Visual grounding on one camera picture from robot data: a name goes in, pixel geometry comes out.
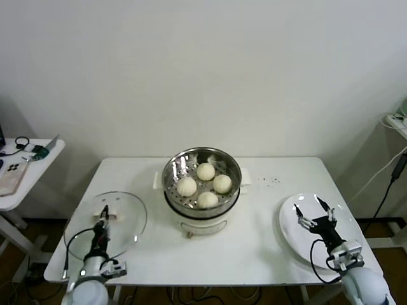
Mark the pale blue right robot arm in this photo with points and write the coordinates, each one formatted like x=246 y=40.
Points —
x=365 y=286

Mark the stainless steel steamer basket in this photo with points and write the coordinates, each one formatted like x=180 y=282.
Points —
x=176 y=168

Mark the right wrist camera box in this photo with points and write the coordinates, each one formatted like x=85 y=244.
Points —
x=346 y=255

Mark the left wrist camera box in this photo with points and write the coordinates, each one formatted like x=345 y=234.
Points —
x=114 y=267

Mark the white side table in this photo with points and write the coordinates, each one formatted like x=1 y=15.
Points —
x=47 y=165

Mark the black floor power box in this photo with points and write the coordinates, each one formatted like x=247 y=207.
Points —
x=38 y=270

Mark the white steamed baozi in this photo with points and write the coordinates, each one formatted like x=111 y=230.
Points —
x=205 y=171
x=222 y=183
x=208 y=199
x=187 y=187

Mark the white power strip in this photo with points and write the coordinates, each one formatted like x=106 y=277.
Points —
x=397 y=120

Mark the white round plate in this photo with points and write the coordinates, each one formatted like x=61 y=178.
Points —
x=292 y=222

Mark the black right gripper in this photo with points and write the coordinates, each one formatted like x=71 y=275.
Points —
x=326 y=230

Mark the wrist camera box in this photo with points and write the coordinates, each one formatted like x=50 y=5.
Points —
x=114 y=267
x=346 y=255

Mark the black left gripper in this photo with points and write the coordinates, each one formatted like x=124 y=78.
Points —
x=101 y=238

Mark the green circuit board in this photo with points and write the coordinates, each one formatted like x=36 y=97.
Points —
x=40 y=151

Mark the dark blue screen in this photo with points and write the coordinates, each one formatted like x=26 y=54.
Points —
x=2 y=135

